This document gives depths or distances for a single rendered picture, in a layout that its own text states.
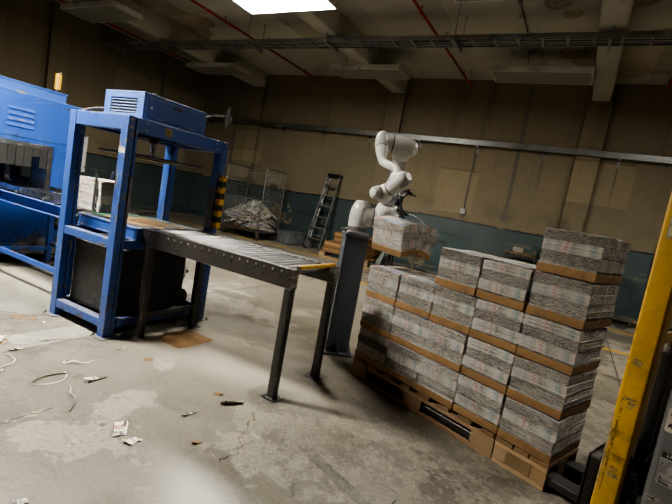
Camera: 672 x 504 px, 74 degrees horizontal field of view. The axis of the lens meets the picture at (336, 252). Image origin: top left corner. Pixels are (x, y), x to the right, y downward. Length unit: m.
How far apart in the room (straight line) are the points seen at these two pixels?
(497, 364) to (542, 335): 0.31
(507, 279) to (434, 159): 7.61
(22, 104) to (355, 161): 7.12
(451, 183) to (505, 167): 1.11
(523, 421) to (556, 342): 0.46
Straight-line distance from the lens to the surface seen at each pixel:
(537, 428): 2.62
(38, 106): 5.64
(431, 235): 3.25
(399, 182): 2.88
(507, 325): 2.59
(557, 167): 9.59
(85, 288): 3.84
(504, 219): 9.58
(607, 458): 2.31
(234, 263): 2.84
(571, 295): 2.44
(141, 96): 3.59
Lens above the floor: 1.23
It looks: 6 degrees down
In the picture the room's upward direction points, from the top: 10 degrees clockwise
